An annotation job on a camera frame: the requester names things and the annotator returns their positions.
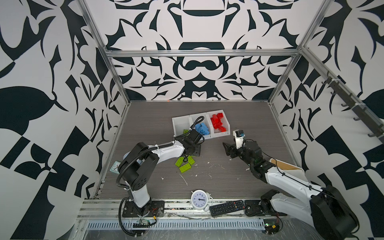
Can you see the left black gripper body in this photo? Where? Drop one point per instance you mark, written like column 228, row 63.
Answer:
column 196, row 151

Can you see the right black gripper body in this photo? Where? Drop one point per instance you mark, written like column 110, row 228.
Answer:
column 241, row 153

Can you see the blue brick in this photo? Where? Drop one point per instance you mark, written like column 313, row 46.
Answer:
column 202, row 129

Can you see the red brick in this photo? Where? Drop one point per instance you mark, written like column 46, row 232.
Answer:
column 218, row 115
column 222, row 129

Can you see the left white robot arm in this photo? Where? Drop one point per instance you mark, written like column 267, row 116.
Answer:
column 138, row 166

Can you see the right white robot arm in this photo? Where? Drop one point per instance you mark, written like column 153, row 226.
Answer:
column 325, row 209

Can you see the left white bin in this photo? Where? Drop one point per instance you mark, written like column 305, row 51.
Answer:
column 179, row 125

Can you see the white bin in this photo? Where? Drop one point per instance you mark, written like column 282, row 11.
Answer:
column 206, row 119
column 179, row 125
column 215, row 123

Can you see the middle white bin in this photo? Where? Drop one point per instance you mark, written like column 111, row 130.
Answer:
column 206, row 119

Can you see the right white bin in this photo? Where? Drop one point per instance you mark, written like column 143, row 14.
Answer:
column 215, row 123

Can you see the white analog clock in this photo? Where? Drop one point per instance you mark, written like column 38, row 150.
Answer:
column 200, row 200

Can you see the black remote control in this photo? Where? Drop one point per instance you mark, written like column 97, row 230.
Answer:
column 226, row 208

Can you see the small green square clock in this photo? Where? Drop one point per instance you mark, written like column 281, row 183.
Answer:
column 114, row 168

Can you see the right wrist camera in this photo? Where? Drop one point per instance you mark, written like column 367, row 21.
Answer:
column 239, row 138

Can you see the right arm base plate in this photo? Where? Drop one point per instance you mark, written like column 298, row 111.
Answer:
column 260, row 208

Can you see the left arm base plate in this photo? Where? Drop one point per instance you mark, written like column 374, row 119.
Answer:
column 152, row 208

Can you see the white cable duct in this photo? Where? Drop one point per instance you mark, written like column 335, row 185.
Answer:
column 205, row 224

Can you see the wall hook rail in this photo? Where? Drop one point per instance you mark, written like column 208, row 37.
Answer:
column 361, row 110

